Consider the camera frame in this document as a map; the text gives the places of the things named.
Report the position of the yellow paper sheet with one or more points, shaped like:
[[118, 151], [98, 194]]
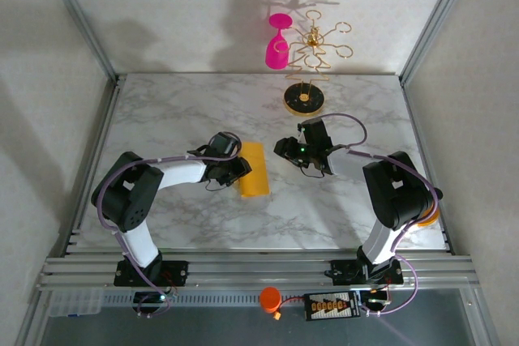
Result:
[[255, 184]]

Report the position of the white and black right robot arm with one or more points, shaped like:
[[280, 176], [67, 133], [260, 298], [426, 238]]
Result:
[[397, 196]]

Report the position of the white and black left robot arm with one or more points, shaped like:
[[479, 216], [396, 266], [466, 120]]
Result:
[[129, 200]]

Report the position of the pink plastic wine glass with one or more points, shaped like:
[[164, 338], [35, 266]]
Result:
[[275, 58]]

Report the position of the orange round push button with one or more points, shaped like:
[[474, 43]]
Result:
[[270, 299]]

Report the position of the orange plastic wine glass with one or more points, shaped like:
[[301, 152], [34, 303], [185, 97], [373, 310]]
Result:
[[430, 219]]

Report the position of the yellow power connector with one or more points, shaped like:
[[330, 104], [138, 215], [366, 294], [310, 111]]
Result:
[[277, 316]]

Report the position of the small black controller box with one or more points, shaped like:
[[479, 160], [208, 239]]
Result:
[[375, 299], [148, 299]]

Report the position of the black power distribution board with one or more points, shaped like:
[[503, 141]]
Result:
[[332, 306]]

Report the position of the clear plastic organizer box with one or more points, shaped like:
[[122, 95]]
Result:
[[75, 302]]

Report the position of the aluminium mounting rail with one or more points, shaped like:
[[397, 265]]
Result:
[[259, 269]]

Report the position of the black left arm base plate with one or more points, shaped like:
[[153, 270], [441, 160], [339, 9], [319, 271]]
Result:
[[174, 271]]

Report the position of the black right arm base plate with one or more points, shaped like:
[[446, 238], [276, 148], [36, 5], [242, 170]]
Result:
[[344, 272]]

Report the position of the aluminium frame post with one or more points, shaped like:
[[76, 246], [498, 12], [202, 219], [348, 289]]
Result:
[[436, 18], [81, 18]]

